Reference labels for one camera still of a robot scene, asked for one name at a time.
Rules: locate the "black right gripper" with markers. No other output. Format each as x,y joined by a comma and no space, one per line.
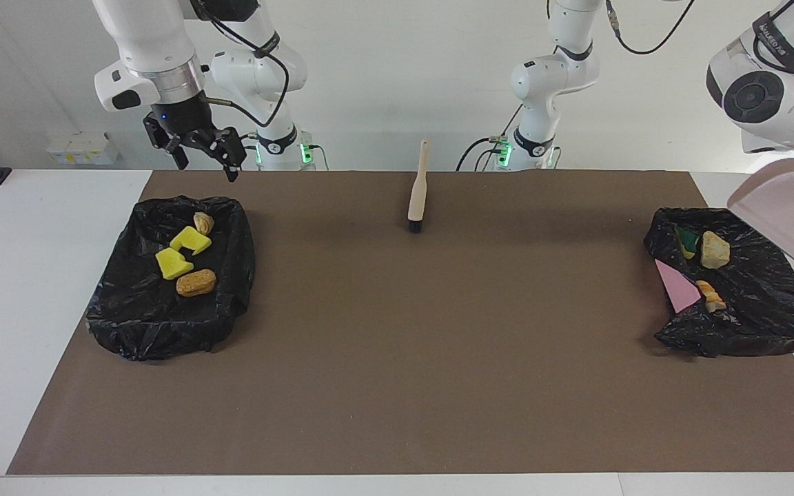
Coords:
187,120

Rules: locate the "striped toy croissant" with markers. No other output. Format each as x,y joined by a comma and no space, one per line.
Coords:
204,222
710,295

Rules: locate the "notched yellow green sponge piece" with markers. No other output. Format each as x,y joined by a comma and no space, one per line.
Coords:
189,240

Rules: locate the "brown oval bread roll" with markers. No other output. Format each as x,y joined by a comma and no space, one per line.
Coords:
196,283

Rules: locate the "wedge-shaped yellow green sponge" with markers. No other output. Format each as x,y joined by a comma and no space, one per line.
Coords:
688,241

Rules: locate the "pale yellow bread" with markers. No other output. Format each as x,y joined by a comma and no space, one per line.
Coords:
715,251

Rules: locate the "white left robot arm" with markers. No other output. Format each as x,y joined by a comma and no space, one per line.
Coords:
555,76

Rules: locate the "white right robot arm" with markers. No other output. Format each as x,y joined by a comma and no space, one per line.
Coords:
149,34

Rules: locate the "black bag lined bin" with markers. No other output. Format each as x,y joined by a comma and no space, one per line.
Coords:
142,317

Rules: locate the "black bag over pink bin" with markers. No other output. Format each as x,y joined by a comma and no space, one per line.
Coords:
762,303

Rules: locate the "brown table mat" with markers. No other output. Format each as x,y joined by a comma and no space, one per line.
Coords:
397,413

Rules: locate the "white wall socket boxes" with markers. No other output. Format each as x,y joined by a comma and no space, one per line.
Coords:
83,148

